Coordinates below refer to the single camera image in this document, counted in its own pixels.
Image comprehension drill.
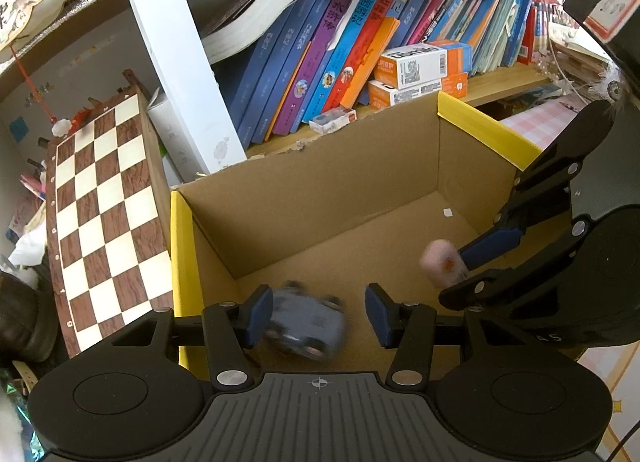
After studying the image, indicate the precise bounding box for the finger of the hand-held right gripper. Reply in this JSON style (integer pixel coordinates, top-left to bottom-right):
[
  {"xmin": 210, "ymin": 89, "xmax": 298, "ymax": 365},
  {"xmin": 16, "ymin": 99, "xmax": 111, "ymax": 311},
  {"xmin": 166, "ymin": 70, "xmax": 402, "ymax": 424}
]
[
  {"xmin": 459, "ymin": 102, "xmax": 615, "ymax": 271},
  {"xmin": 439, "ymin": 216, "xmax": 592, "ymax": 314}
]

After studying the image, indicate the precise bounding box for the row of colourful books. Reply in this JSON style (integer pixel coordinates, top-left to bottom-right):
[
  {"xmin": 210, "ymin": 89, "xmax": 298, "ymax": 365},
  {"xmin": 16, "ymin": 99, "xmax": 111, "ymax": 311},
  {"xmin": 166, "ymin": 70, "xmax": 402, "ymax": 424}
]
[{"xmin": 220, "ymin": 0, "xmax": 536, "ymax": 148}]

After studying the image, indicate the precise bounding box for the brown and cream chessboard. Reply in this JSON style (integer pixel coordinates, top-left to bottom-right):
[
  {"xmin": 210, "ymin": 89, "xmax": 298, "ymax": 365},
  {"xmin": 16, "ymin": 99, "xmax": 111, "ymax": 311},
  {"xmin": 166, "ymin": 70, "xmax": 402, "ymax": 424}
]
[{"xmin": 45, "ymin": 87, "xmax": 176, "ymax": 358}]

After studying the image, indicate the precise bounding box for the brown leather bag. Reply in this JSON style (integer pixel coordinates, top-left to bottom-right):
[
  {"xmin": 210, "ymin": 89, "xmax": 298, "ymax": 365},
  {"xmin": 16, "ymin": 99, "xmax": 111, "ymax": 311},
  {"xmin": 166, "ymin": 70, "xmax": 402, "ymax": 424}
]
[{"xmin": 0, "ymin": 272, "xmax": 61, "ymax": 368}]

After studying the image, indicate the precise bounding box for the wooden cloud-shaped plaque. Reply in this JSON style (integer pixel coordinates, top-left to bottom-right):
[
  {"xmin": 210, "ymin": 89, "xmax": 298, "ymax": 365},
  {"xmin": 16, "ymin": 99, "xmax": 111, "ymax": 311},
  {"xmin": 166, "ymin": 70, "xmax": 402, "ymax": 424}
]
[{"xmin": 0, "ymin": 0, "xmax": 56, "ymax": 50}]

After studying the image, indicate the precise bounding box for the red tassel cord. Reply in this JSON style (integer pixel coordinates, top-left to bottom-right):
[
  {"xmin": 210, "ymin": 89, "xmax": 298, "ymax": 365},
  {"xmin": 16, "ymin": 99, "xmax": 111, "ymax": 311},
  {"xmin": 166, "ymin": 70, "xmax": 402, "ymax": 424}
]
[{"xmin": 10, "ymin": 50, "xmax": 76, "ymax": 138}]

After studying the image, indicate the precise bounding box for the red paper ornament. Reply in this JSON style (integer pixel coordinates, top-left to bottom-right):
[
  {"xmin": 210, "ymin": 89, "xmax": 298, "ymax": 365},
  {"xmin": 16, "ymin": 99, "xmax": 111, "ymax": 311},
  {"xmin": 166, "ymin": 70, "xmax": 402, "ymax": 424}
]
[{"xmin": 70, "ymin": 100, "xmax": 107, "ymax": 132}]

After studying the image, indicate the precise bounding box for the small white packet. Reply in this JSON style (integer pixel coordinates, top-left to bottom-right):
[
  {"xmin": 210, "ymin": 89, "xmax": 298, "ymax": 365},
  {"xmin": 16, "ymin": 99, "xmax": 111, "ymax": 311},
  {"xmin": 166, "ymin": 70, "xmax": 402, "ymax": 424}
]
[{"xmin": 308, "ymin": 106, "xmax": 357, "ymax": 134}]

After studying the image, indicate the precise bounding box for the fluffy pendant with metal bell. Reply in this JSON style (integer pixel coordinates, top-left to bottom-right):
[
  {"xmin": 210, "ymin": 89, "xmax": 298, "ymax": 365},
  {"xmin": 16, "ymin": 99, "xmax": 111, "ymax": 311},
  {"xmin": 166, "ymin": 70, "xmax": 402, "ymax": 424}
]
[{"xmin": 597, "ymin": 65, "xmax": 633, "ymax": 103}]

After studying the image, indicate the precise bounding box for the white crumpled tissue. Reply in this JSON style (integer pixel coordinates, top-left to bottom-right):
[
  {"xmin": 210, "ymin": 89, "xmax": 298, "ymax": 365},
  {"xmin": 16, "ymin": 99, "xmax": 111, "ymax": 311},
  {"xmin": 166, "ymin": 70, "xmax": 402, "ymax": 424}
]
[{"xmin": 7, "ymin": 229, "xmax": 48, "ymax": 268}]

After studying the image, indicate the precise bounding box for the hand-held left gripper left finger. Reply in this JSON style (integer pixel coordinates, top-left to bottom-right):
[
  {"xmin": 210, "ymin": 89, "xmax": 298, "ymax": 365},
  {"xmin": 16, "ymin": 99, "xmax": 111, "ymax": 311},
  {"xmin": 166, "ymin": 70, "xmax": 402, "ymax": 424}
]
[{"xmin": 107, "ymin": 285, "xmax": 276, "ymax": 390}]

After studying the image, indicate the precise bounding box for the pink checkered tablecloth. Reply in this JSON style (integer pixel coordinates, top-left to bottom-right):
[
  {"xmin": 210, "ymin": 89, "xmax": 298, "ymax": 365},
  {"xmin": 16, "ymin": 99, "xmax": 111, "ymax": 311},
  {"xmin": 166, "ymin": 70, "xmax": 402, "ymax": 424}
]
[{"xmin": 500, "ymin": 102, "xmax": 583, "ymax": 155}]

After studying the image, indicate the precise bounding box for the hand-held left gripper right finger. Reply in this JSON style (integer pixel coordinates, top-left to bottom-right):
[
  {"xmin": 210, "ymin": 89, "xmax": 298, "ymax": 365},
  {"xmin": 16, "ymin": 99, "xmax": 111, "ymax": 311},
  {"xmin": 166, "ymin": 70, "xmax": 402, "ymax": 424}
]
[{"xmin": 365, "ymin": 283, "xmax": 526, "ymax": 388}]

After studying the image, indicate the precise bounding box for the cardboard box with yellow edges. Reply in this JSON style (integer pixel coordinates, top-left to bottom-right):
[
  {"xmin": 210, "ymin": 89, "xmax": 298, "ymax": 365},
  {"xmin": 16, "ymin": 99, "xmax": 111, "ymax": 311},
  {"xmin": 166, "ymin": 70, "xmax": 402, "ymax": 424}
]
[{"xmin": 170, "ymin": 90, "xmax": 571, "ymax": 383}]

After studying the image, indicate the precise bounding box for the orange and white carton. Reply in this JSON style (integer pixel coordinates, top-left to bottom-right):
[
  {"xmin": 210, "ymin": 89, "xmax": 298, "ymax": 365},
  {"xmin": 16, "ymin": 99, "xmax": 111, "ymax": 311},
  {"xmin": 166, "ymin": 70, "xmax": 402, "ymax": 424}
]
[
  {"xmin": 375, "ymin": 41, "xmax": 473, "ymax": 90},
  {"xmin": 367, "ymin": 73, "xmax": 469, "ymax": 110}
]

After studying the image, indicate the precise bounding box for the pile of thin booklets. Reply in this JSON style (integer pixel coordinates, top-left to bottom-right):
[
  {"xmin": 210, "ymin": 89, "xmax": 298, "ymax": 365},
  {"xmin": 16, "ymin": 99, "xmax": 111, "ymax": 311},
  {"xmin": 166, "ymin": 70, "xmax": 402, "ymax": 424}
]
[{"xmin": 547, "ymin": 22, "xmax": 621, "ymax": 98}]

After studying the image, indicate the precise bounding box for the white bookshelf post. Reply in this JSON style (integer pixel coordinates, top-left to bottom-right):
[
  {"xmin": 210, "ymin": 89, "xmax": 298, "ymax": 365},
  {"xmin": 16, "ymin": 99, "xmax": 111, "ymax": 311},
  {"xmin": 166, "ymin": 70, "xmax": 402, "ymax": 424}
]
[{"xmin": 120, "ymin": 0, "xmax": 248, "ymax": 175}]

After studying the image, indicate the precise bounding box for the pink toy block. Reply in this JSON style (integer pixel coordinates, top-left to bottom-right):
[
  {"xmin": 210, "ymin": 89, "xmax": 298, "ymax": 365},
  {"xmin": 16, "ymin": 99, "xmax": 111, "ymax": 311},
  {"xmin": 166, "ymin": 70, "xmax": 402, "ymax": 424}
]
[{"xmin": 420, "ymin": 239, "xmax": 469, "ymax": 289}]

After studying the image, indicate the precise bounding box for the plain white carton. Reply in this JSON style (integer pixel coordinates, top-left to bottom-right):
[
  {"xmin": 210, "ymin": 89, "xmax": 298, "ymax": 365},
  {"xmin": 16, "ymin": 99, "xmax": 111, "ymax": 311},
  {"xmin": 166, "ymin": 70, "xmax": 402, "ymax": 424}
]
[{"xmin": 147, "ymin": 87, "xmax": 211, "ymax": 183}]

